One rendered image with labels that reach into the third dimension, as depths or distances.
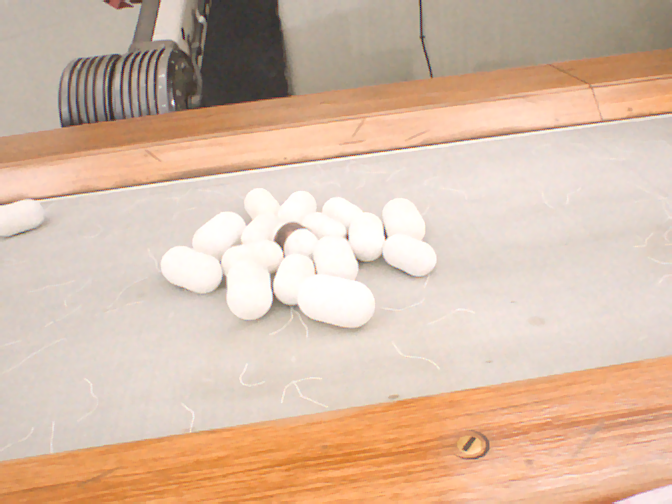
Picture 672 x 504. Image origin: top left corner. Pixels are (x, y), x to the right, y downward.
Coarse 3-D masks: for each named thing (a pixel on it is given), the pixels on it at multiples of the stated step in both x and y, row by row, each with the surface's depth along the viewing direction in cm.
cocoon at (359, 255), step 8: (360, 216) 35; (368, 216) 35; (376, 216) 36; (352, 224) 35; (360, 224) 35; (368, 224) 34; (376, 224) 35; (352, 232) 34; (360, 232) 34; (368, 232) 34; (376, 232) 34; (352, 240) 34; (360, 240) 34; (368, 240) 34; (376, 240) 34; (384, 240) 34; (352, 248) 34; (360, 248) 34; (368, 248) 34; (376, 248) 34; (360, 256) 34; (368, 256) 34; (376, 256) 34
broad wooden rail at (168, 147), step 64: (576, 64) 58; (640, 64) 56; (64, 128) 56; (128, 128) 54; (192, 128) 52; (256, 128) 50; (320, 128) 50; (384, 128) 50; (448, 128) 50; (512, 128) 50; (0, 192) 48; (64, 192) 48
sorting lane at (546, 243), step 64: (576, 128) 50; (640, 128) 49; (128, 192) 48; (192, 192) 46; (320, 192) 44; (384, 192) 43; (448, 192) 42; (512, 192) 41; (576, 192) 40; (640, 192) 39; (0, 256) 40; (64, 256) 39; (128, 256) 38; (448, 256) 34; (512, 256) 34; (576, 256) 33; (640, 256) 32; (0, 320) 33; (64, 320) 33; (128, 320) 32; (192, 320) 31; (256, 320) 31; (384, 320) 30; (448, 320) 29; (512, 320) 29; (576, 320) 28; (640, 320) 28; (0, 384) 28; (64, 384) 28; (128, 384) 27; (192, 384) 27; (256, 384) 27; (320, 384) 26; (384, 384) 26; (448, 384) 25; (0, 448) 25; (64, 448) 24
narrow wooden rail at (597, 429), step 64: (512, 384) 21; (576, 384) 21; (640, 384) 21; (128, 448) 20; (192, 448) 20; (256, 448) 20; (320, 448) 20; (384, 448) 19; (448, 448) 19; (512, 448) 19; (576, 448) 19; (640, 448) 18
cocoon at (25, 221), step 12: (12, 204) 42; (24, 204) 42; (36, 204) 43; (0, 216) 42; (12, 216) 42; (24, 216) 42; (36, 216) 43; (0, 228) 42; (12, 228) 42; (24, 228) 43
